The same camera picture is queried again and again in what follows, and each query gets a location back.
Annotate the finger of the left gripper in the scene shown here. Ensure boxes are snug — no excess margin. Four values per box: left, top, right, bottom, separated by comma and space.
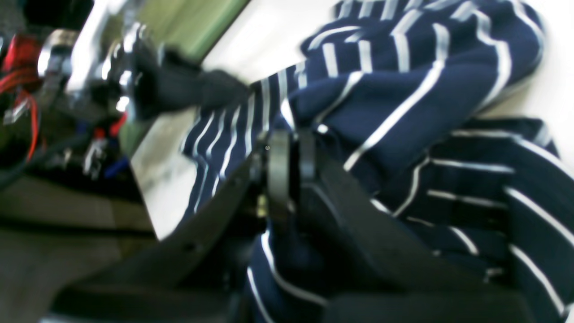
135, 49, 252, 119

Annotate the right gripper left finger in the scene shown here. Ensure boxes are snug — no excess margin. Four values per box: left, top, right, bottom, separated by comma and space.
43, 131, 291, 323

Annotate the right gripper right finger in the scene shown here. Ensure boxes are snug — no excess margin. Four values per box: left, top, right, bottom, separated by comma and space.
296, 130, 534, 323

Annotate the navy white striped t-shirt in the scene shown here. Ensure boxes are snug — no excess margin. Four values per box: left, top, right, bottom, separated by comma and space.
181, 0, 573, 323

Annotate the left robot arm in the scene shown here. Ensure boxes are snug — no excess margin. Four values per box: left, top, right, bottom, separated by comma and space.
1, 0, 252, 190

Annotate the green fabric curtain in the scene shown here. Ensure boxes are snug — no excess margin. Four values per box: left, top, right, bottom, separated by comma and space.
138, 0, 249, 63

